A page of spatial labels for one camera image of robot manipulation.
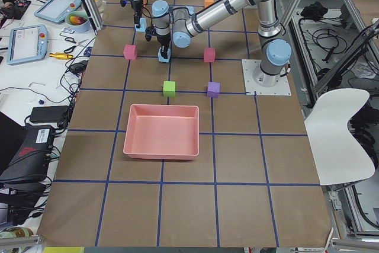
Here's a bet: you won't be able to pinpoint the white chair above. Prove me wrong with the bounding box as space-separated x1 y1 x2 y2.
304 88 375 185

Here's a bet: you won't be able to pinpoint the teach pendant far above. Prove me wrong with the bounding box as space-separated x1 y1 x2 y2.
34 0 82 24

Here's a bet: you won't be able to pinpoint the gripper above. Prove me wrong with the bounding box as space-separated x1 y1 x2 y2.
120 0 143 27
145 25 171 59

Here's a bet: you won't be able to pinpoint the black power adapter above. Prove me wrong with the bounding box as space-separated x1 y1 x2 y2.
29 105 68 123

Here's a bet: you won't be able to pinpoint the pink block left far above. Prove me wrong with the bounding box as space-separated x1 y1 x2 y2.
123 44 137 60

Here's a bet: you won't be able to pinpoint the scissors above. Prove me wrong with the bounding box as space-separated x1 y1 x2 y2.
63 37 87 54

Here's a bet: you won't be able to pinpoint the teach pendant near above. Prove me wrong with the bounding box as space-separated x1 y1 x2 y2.
7 24 49 65

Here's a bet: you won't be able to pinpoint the pink block near base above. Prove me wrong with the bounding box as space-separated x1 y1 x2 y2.
203 47 216 63

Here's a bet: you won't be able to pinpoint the green block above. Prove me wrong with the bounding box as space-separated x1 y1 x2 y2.
163 81 176 97

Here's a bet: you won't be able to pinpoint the pink plastic tray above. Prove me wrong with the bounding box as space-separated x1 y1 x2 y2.
123 104 200 160

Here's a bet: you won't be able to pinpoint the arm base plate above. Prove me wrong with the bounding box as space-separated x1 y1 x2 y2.
242 59 291 96

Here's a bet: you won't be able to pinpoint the purple block near pink tray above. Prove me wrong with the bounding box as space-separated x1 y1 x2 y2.
207 82 220 98

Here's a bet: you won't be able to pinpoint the blue bowl with fruit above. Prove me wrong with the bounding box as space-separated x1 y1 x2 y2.
65 11 91 33

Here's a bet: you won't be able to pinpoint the orange block near base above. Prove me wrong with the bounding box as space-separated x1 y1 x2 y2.
204 0 214 8

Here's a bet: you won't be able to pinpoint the light blue block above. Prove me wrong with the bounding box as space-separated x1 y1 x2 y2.
158 48 171 63
134 17 147 33

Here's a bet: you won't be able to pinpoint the teach pendant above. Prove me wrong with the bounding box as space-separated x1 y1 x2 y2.
7 24 49 65
34 0 82 24

